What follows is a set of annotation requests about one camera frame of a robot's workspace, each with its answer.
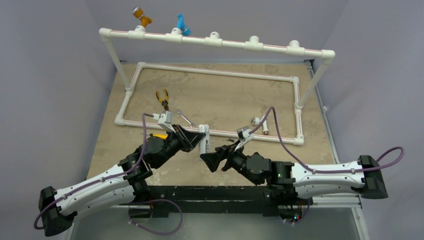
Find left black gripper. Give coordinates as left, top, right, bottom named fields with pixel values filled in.
left=153, top=124, right=205, bottom=169

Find white remote control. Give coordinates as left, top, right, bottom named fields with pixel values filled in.
left=197, top=124, right=210, bottom=155

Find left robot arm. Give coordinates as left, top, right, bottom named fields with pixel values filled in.
left=34, top=124, right=209, bottom=237

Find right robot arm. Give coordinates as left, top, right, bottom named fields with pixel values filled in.
left=200, top=145, right=388, bottom=204

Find silver open-end wrench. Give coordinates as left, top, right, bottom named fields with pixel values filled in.
left=176, top=109, right=196, bottom=128

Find white PVC tap fitting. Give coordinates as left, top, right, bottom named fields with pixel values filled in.
left=251, top=116, right=269, bottom=136

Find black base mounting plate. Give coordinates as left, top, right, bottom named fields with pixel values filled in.
left=126, top=186, right=313, bottom=221

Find yellow handled screwdriver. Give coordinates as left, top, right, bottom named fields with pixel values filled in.
left=149, top=133, right=168, bottom=140

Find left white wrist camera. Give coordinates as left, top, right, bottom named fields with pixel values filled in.
left=157, top=111, right=175, bottom=132

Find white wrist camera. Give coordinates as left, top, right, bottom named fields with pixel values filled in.
left=236, top=126, right=254, bottom=149
left=157, top=111, right=175, bottom=132

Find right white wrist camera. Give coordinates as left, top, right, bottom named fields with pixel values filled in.
left=236, top=126, right=254, bottom=149

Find yellow handled pliers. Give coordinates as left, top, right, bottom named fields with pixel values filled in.
left=155, top=88, right=169, bottom=111

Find blue hose nozzle fitting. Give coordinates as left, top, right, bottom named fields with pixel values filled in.
left=176, top=13, right=192, bottom=37

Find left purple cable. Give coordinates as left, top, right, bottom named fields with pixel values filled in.
left=33, top=112, right=184, bottom=235

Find white PVC pipe frame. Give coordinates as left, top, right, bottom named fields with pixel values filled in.
left=99, top=25, right=336, bottom=146

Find orange hose nozzle fitting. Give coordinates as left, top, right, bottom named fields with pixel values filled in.
left=132, top=7, right=153, bottom=28

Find aluminium extrusion rail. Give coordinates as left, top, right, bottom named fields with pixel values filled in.
left=67, top=184, right=363, bottom=210

